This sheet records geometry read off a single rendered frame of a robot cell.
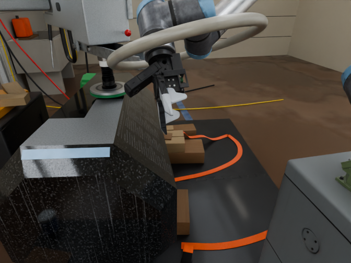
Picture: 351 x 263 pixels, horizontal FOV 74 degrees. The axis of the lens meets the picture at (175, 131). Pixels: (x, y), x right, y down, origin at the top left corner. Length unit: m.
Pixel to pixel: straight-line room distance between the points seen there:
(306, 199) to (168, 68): 0.61
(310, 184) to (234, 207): 1.06
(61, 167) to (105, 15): 0.71
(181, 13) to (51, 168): 0.71
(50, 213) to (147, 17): 0.85
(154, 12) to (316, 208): 0.76
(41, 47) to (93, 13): 2.90
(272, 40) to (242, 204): 5.93
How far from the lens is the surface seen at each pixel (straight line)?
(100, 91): 1.35
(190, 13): 0.70
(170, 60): 0.65
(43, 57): 4.11
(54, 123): 1.19
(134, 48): 0.58
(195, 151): 2.19
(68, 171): 0.98
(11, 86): 2.08
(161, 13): 0.70
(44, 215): 1.16
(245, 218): 1.83
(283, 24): 7.45
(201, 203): 1.86
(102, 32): 1.24
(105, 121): 1.13
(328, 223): 0.87
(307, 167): 0.94
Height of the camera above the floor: 1.36
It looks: 29 degrees down
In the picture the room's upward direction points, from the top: straight up
